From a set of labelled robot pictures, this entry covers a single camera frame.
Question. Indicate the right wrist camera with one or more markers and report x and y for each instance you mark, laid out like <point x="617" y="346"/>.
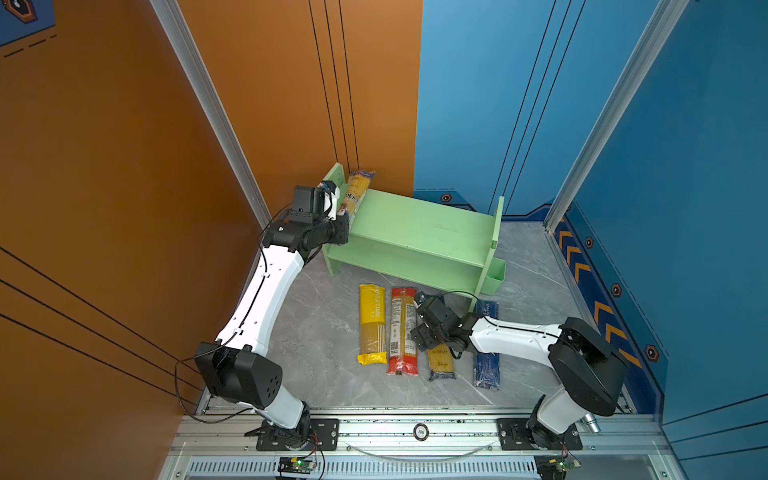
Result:
<point x="420" y="299"/>

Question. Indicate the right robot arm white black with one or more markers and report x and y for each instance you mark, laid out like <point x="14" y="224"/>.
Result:
<point x="591" y="372"/>

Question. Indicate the green two-tier shelf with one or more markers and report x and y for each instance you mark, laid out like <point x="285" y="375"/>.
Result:
<point x="424" y="243"/>

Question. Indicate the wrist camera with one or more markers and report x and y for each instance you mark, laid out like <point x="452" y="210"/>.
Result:
<point x="330" y="196"/>
<point x="420" y="299"/>

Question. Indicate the Ankara yellow blue spaghetti bag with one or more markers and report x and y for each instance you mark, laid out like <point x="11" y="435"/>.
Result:
<point x="440" y="359"/>

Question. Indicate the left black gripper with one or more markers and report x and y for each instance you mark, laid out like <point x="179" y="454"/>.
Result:
<point x="341" y="225"/>

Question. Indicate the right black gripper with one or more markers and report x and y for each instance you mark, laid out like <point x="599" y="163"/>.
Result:
<point x="422" y="335"/>

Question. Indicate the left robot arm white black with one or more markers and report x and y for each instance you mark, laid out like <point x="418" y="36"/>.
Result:
<point x="235" y="366"/>

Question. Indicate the right circuit board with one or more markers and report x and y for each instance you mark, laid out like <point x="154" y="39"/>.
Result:
<point x="556" y="468"/>

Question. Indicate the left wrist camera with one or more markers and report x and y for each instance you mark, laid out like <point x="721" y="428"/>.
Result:
<point x="330" y="196"/>

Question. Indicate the blue and yellow spaghetti bag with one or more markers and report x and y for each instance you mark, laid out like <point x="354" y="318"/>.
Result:
<point x="357" y="186"/>

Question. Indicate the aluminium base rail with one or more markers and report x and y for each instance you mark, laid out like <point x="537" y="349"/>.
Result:
<point x="442" y="443"/>

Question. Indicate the red spaghetti bag white label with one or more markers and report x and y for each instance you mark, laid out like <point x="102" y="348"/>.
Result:
<point x="403" y="356"/>

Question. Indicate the green cup on shelf side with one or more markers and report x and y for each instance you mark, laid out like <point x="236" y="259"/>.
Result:
<point x="494" y="277"/>

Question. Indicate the left green circuit board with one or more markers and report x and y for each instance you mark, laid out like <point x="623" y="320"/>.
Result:
<point x="297" y="468"/>

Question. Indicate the blue Barilla spaghetti box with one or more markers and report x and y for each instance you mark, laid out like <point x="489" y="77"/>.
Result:
<point x="487" y="365"/>

